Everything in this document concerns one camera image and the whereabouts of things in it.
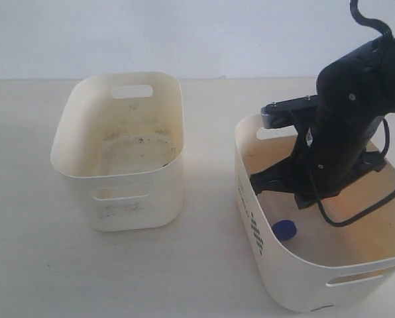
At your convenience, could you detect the cream plastic bin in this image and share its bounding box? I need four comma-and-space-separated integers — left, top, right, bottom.
50, 72, 184, 232
235, 115, 395, 313

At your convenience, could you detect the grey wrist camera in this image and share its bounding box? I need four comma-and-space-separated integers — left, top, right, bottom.
260, 95, 319, 132

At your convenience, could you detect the blue capped tube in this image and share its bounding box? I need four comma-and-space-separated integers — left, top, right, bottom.
271, 219, 298, 242

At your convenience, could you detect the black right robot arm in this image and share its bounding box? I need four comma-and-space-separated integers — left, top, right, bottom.
250, 38, 395, 208

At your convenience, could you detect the black camera cable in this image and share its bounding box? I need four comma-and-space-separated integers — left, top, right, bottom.
311, 0, 395, 228

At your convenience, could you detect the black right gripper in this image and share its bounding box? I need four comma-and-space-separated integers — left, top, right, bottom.
250, 117, 386, 209

